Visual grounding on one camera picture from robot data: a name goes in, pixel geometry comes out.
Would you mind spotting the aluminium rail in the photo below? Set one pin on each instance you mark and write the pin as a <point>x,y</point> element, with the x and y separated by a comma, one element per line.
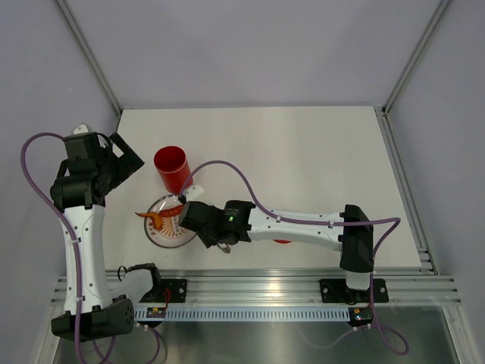
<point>283,287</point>
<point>413,214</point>

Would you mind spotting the aluminium right frame post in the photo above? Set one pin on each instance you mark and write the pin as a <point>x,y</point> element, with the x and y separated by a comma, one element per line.
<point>418,52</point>

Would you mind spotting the white plate with red print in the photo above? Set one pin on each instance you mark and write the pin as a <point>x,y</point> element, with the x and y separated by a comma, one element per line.
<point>171,236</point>

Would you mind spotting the aluminium frame post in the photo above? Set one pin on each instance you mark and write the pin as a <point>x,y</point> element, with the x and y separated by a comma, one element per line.
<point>418,52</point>
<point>76,32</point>

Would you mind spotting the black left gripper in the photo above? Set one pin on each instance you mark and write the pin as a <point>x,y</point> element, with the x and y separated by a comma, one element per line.
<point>128,162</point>

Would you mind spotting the orange fried chicken wing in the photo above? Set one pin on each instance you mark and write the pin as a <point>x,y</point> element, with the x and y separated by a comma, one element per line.
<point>155,219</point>

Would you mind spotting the red grilled sausage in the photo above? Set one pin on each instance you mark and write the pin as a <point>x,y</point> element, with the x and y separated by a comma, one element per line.
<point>171,212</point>

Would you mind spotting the aluminium right side rail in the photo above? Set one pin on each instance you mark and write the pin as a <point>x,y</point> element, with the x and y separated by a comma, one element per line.
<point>413,214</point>

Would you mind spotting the aluminium front rail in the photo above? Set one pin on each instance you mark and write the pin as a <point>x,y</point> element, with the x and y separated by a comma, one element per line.
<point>283,287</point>

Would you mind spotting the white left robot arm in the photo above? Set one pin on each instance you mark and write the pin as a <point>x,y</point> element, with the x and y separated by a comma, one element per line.
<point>91,310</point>

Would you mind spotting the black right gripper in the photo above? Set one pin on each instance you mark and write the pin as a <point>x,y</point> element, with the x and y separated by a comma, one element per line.
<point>208,241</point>

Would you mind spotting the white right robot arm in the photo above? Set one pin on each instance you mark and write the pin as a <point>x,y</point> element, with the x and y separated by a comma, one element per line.
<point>350,232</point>

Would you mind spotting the red cylindrical lunch container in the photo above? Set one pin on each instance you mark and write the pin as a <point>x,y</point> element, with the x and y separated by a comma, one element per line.
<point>173,168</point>

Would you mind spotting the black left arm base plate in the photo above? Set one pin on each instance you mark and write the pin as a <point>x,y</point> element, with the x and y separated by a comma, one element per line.
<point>174,290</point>

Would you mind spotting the aluminium left frame post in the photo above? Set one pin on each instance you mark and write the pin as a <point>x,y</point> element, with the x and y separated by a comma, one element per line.
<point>76,32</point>

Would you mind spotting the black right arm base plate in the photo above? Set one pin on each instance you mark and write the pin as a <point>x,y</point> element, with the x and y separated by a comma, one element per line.
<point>335,290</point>

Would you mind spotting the stainless steel tongs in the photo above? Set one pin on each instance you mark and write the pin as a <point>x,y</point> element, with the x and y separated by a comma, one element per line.
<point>224,248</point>

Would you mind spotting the white slotted cable duct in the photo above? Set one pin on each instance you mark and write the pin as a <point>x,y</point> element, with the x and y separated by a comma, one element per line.
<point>242,314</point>

